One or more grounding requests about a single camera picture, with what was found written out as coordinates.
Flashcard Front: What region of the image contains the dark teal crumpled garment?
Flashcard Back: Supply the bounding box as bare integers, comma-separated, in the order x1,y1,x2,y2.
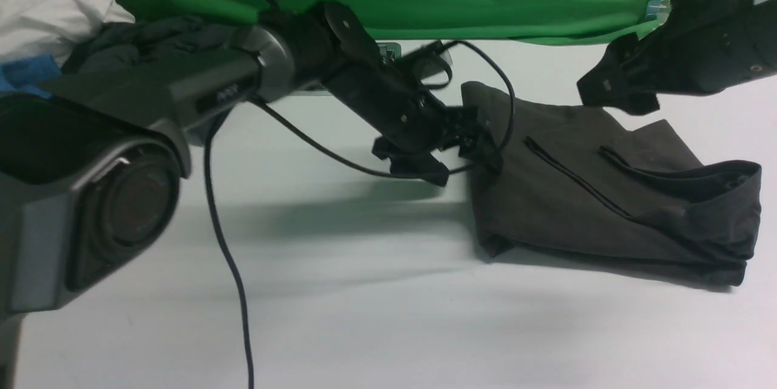
61,16,236,75

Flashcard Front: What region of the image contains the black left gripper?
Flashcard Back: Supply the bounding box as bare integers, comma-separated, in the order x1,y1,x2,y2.
325,61,503,188

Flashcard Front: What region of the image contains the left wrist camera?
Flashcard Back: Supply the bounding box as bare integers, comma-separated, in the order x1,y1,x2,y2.
394,40,453,91

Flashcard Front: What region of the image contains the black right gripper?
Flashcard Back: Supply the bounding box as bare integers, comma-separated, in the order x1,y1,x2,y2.
577,0,776,116

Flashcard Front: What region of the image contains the blue binder clip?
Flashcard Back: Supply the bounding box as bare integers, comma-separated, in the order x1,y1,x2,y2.
645,0,672,24

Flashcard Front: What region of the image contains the blue crumpled garment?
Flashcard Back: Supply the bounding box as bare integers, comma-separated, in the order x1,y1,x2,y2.
1,55,62,98

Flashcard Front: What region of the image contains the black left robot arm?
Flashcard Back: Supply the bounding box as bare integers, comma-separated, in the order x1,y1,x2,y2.
1,0,506,388

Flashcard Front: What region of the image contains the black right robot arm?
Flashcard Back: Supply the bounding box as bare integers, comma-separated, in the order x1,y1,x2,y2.
577,0,776,115

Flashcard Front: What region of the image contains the white crumpled garment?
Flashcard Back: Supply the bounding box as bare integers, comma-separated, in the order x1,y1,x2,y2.
1,0,135,66

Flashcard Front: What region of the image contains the metal table cable hatch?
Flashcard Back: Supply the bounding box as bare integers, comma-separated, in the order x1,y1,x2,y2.
291,41,402,96

